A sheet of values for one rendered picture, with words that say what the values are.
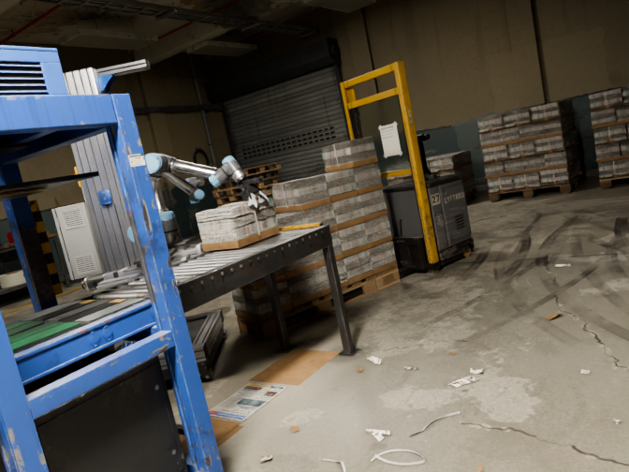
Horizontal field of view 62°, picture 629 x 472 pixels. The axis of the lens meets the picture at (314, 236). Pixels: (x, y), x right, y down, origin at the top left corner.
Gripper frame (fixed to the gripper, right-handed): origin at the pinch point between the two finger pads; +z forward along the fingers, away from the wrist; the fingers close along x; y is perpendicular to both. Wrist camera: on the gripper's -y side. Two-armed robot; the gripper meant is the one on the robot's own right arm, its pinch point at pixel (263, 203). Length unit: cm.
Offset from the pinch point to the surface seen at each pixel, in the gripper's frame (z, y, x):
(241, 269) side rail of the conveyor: 32, -5, 49
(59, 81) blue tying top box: -42, -52, 118
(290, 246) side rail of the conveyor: 31.2, -5.3, 9.6
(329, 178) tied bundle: -19, 29, -126
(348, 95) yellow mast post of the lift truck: -93, 15, -226
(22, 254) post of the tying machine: -29, 41, 112
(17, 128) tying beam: -18, -57, 146
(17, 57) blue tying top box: -49, -55, 131
